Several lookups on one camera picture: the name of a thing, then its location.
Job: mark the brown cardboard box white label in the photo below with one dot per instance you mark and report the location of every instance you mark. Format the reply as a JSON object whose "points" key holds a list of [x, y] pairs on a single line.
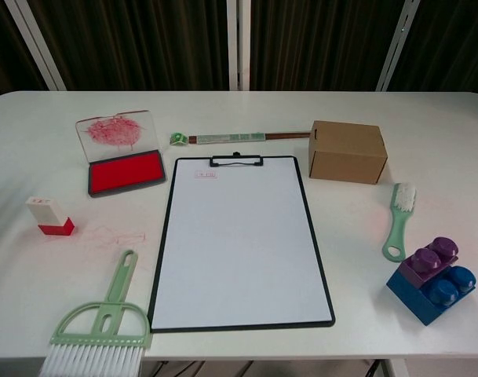
{"points": [[348, 157]]}

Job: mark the red ink pad clear lid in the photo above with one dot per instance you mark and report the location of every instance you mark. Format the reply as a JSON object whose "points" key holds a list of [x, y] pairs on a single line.
{"points": [[125, 173]]}

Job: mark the wide green brush white bristles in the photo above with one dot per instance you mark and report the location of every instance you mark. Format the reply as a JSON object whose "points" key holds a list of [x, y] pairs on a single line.
{"points": [[119, 282]]}

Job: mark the small red stamp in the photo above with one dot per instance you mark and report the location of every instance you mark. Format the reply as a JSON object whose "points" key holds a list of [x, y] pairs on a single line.
{"points": [[46, 214]]}

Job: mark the black clipboard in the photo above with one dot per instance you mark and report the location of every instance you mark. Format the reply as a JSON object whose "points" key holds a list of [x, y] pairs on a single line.
{"points": [[216, 160]]}

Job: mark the brown chopsticks in paper sleeve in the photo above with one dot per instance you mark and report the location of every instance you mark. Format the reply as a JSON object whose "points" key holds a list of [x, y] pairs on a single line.
{"points": [[230, 137]]}

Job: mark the white paper sheet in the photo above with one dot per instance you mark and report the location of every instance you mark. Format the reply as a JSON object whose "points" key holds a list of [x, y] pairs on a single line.
{"points": [[238, 243]]}

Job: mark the green white folded wrapper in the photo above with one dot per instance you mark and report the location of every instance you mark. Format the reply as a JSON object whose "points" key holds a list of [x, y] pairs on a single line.
{"points": [[178, 138]]}

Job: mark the narrow green brush white bristles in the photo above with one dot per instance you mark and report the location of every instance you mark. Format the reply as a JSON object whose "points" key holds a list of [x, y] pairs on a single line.
{"points": [[399, 224]]}

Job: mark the dark pleated curtain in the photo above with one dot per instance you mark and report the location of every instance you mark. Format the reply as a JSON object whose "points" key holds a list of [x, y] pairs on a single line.
{"points": [[144, 39]]}

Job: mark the purple toy building block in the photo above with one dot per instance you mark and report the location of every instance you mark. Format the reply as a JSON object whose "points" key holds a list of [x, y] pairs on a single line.
{"points": [[427, 259]]}

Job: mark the blue toy building block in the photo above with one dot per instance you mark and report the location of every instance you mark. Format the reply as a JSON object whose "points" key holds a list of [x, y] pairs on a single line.
{"points": [[415, 304]]}

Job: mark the white metal frame post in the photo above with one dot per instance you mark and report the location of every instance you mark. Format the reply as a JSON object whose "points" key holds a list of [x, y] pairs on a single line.
{"points": [[232, 47], [397, 43], [34, 43]]}

